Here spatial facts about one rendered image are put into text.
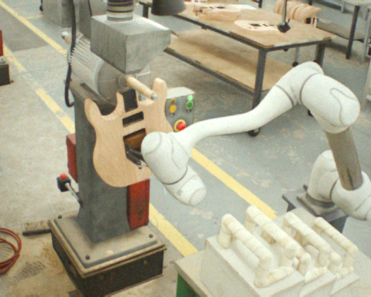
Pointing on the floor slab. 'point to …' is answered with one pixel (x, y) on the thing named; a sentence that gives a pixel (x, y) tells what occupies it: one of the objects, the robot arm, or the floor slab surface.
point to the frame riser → (138, 268)
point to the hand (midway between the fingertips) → (136, 143)
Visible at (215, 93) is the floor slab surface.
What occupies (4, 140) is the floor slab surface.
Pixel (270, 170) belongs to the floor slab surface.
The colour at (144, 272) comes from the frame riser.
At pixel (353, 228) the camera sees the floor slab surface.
